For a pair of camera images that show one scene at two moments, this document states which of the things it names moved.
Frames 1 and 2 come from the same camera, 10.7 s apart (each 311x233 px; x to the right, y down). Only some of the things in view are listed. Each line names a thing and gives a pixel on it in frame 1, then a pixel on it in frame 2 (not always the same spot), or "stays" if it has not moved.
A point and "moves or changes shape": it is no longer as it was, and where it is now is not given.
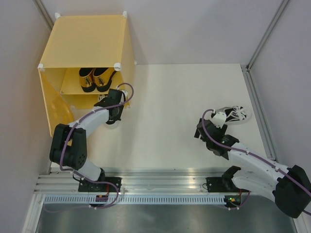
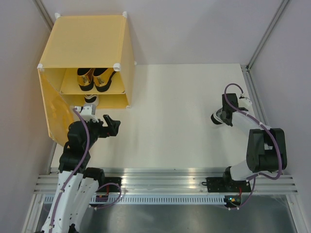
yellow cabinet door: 59,111 stays
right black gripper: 222,130 → 226,121
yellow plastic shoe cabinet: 87,55 stays
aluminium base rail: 135,181 stays
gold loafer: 102,77 stays
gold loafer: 87,84 moves or changes shape
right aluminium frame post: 250,79 stays
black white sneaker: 114,97 → 93,99
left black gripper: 117,117 → 112,130
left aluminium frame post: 45,14 stays
